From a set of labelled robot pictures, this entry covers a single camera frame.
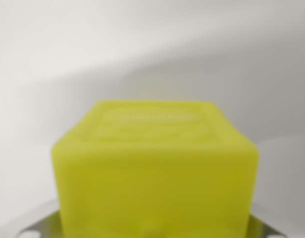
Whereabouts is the yellow cube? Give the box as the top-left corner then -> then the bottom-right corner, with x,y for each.
51,100 -> 260,238

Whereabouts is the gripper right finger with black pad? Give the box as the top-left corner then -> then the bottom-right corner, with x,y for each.
245,207 -> 291,238

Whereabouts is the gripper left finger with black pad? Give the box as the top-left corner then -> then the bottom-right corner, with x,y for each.
17,199 -> 66,238

